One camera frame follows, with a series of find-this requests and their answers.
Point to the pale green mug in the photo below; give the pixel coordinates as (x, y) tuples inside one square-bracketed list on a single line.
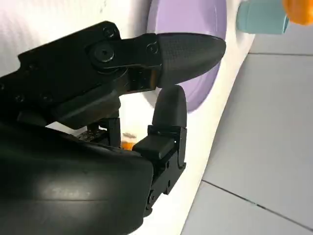
[(261, 17)]

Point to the lilac plate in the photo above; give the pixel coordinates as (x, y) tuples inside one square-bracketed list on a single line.
[(185, 17)]

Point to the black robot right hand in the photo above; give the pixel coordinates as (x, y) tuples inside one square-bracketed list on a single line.
[(61, 171)]

